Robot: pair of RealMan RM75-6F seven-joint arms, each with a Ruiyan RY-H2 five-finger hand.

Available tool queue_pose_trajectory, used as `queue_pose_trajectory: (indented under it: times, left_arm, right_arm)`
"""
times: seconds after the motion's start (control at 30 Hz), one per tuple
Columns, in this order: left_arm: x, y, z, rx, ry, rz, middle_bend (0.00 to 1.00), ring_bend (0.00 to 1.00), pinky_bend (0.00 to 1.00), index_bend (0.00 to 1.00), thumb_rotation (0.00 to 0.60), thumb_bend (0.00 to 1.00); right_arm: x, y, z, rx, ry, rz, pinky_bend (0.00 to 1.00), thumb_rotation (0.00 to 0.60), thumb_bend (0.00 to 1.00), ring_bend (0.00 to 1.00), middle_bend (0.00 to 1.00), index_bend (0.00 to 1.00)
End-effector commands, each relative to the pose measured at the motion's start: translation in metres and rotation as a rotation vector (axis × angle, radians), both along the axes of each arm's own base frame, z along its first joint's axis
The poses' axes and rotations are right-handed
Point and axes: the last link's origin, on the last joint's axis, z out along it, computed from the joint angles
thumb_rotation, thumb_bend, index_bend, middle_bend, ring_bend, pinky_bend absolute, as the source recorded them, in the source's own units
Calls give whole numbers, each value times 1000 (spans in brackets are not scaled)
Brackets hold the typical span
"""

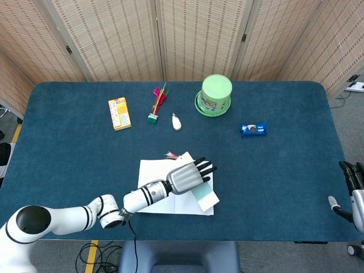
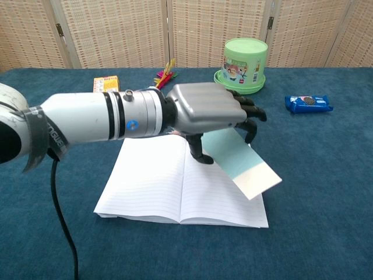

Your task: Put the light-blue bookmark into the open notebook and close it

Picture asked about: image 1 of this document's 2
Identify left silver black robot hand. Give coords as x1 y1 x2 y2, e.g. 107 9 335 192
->
166 156 218 196

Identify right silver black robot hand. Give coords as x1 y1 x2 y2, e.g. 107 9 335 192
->
328 160 364 233

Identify light blue tasselled bookmark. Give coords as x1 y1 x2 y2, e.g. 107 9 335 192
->
164 151 220 212

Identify white lined notebook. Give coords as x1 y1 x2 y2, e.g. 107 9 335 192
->
137 159 214 216

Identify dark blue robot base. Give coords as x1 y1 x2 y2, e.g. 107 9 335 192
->
118 241 242 273

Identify small clear glass bottle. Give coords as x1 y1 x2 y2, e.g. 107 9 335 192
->
171 113 183 131

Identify colourful feather shuttlecock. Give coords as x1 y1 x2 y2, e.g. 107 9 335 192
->
146 82 169 125

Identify blue cookie packet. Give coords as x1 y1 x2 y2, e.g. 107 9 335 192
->
239 121 269 138

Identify dark blue table cloth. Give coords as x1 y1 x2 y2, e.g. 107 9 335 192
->
0 81 359 242

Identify yellow cardboard box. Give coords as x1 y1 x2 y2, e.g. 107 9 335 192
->
107 97 133 132

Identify green plastic bucket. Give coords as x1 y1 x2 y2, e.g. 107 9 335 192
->
194 74 233 117

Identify white power strip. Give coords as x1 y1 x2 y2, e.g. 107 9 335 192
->
344 81 364 92

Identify woven bamboo folding screen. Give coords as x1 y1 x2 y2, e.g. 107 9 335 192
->
0 0 364 120

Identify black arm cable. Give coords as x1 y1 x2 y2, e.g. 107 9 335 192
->
125 217 139 273

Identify black floor cables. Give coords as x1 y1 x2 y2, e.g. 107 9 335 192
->
75 241 123 273

